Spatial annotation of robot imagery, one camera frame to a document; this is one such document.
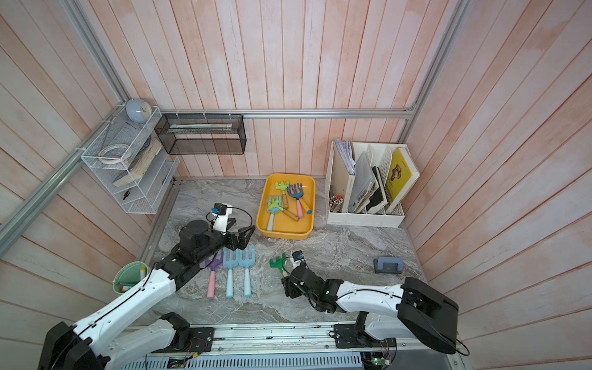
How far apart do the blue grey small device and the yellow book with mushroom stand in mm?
254

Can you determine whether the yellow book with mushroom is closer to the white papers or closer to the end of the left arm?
the white papers

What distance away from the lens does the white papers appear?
0.85 metres

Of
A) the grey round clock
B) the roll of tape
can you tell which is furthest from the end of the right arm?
the grey round clock

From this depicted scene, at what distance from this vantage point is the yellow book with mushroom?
3.00ft

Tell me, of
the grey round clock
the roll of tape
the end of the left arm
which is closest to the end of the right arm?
the end of the left arm

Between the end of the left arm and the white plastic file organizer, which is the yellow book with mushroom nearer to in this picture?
the white plastic file organizer
